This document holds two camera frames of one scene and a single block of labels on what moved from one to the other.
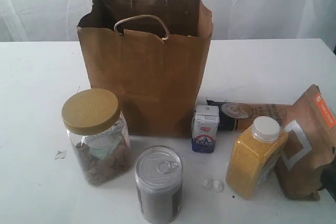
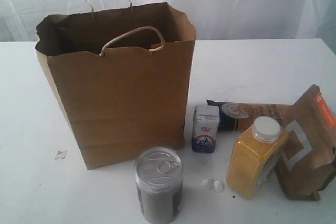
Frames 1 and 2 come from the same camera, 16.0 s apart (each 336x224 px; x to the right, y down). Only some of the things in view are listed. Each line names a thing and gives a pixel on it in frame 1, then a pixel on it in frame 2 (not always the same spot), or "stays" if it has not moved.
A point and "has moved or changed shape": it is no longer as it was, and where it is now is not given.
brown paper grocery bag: x=151 y=52 has moved or changed shape
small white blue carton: x=205 y=126 stays
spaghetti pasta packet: x=233 y=115 stays
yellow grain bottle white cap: x=253 y=156 stays
